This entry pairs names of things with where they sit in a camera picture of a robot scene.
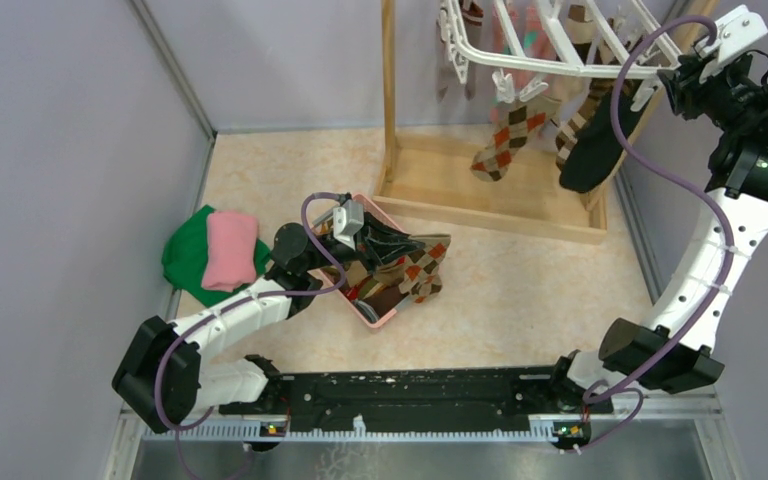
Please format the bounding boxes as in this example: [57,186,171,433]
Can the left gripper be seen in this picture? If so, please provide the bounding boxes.
[303,211,425,276]

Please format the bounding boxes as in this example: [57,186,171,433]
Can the beige argyle sock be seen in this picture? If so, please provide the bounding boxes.
[470,94,561,182]
[396,233,451,304]

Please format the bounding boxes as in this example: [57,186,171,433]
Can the black sock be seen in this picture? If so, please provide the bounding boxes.
[559,88,623,193]

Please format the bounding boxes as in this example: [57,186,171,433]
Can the white clip hanger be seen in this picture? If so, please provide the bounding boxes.
[436,1,660,103]

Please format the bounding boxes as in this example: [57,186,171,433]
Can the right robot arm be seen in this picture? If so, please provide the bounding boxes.
[546,52,768,412]

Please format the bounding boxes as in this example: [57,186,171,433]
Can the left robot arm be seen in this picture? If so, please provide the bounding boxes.
[112,214,425,433]

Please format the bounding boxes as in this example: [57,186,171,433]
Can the striped socks in basket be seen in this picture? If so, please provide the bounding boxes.
[339,257,405,324]

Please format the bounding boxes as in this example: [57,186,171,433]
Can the pink plastic basket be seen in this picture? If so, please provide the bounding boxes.
[311,194,426,329]

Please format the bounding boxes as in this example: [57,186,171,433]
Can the pink sock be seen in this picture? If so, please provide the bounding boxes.
[523,2,556,60]
[492,1,517,55]

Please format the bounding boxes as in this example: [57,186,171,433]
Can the pink folded cloth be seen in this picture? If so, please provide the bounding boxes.
[201,211,258,293]

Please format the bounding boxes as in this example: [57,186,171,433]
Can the wooden rack stand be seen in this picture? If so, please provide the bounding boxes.
[371,0,723,246]

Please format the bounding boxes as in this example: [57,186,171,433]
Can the maroon striped sock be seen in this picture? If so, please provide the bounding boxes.
[459,0,485,100]
[435,19,457,103]

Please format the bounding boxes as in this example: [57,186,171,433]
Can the green cloth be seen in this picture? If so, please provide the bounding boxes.
[161,205,270,307]

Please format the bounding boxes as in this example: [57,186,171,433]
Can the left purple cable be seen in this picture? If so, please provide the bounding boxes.
[153,192,352,480]

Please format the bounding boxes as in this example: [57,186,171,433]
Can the purple cable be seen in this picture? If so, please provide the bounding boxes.
[153,192,352,480]
[572,14,736,455]

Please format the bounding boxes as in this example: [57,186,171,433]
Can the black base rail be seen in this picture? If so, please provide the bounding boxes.
[218,358,614,449]

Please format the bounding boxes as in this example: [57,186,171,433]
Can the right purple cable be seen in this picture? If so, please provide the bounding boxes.
[572,14,736,455]

